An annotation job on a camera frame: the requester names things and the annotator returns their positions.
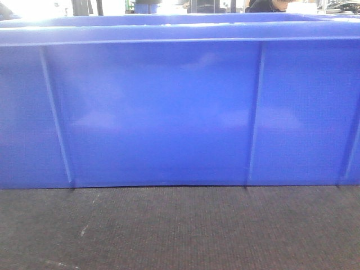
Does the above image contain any dark conveyor belt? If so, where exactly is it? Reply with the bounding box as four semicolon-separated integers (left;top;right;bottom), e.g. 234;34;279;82
1;186;359;269

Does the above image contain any large blue plastic bin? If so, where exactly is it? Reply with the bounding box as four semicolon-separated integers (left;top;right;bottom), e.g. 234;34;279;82
1;13;359;189

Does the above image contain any person in black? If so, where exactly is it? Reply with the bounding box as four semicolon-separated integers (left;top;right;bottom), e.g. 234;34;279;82
245;0;291;13

